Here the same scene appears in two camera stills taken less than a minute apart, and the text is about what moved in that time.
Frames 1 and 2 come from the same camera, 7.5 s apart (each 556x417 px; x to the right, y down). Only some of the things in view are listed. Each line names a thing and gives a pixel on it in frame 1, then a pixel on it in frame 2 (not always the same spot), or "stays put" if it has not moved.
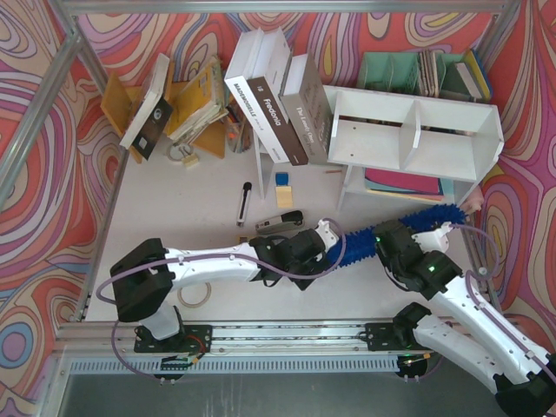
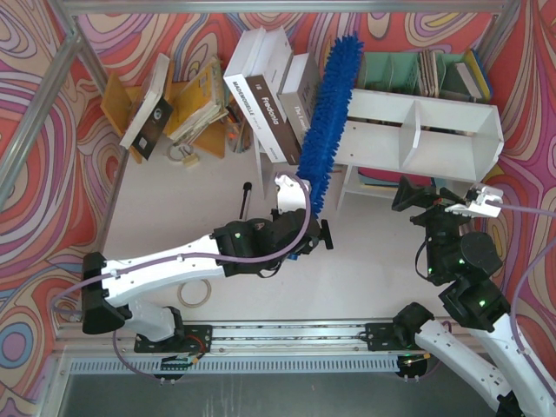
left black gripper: x=316 y=250 → x=316 y=232
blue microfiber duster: x=361 y=244 → x=324 y=130
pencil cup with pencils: x=239 y=129 stays put
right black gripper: x=383 y=237 → x=433 y=213
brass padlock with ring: x=182 y=152 stays put
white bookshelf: x=453 y=141 stays put
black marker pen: x=245 y=200 stays put
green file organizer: x=426 y=73 stays put
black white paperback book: x=152 y=119 stays put
